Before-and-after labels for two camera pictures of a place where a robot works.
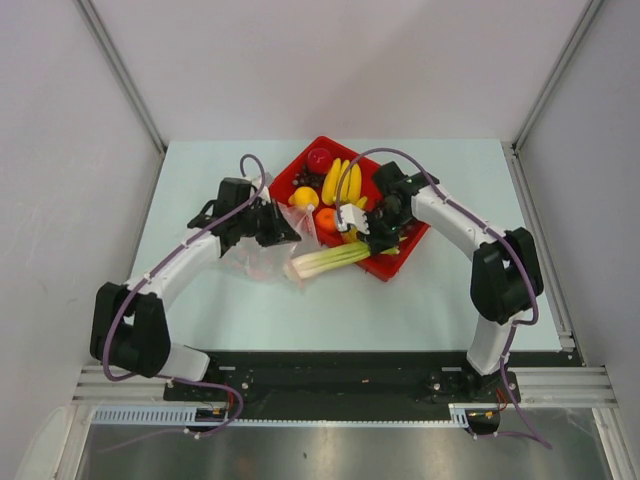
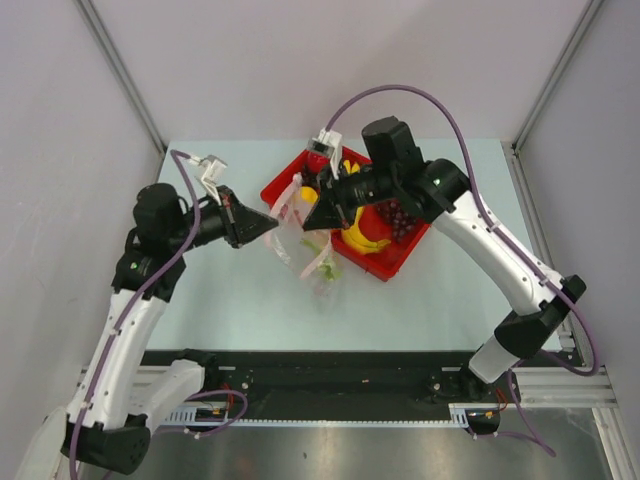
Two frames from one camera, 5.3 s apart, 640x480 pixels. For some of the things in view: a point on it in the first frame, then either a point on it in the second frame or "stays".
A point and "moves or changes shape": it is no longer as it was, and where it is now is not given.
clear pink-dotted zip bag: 270,264 to 310,257
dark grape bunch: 306,178 stays
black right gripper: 378,241 to 332,209
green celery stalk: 300,268 moves or changes shape
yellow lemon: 304,196 stays
